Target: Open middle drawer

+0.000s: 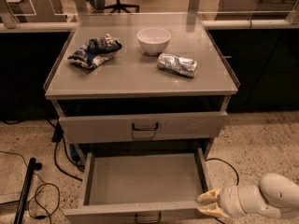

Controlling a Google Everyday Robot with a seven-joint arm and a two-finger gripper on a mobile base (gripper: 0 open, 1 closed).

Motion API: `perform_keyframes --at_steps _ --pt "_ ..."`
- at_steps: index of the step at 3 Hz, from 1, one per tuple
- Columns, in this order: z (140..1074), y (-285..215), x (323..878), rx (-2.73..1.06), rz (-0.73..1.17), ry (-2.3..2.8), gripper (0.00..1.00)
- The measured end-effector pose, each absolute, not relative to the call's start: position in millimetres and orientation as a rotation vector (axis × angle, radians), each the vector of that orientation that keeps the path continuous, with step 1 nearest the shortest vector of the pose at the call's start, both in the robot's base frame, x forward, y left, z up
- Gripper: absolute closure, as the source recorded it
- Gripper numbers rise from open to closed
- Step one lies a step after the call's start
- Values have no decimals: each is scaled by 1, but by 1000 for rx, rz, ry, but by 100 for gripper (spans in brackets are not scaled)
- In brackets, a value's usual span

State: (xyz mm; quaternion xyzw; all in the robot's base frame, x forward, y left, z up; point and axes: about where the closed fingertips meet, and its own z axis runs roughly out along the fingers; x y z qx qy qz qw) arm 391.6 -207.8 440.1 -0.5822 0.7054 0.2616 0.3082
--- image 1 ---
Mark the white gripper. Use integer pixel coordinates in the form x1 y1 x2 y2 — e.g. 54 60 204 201
197 186 252 218

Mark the drawer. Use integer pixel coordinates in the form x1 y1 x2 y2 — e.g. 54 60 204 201
59 111 227 144
64 149 211 224

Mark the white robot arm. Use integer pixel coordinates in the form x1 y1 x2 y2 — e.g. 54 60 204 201
197 173 299 219

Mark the grey drawer cabinet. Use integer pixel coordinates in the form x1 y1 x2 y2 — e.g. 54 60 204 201
43 12 241 161

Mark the silver foil snack bag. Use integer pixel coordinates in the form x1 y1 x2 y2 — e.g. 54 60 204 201
157 53 198 77

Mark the white bowl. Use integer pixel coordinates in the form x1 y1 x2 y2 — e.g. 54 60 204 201
137 27 171 55

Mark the black pole on floor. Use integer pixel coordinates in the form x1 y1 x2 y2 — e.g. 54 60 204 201
13 158 42 224

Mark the blue white chip bag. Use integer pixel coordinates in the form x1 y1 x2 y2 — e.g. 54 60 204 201
68 34 122 70

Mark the background grey desk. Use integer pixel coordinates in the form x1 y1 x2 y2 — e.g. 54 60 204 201
215 0 298 21

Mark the black floor cable right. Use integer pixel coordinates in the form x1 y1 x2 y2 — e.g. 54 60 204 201
205 157 240 187

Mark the black floor cable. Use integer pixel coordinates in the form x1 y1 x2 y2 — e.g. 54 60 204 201
46 119 87 183
205 157 240 187

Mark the black floor cable left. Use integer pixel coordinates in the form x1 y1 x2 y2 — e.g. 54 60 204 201
46 119 87 183

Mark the thin black looped cable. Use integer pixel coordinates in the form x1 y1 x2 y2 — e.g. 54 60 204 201
0 149 61 219

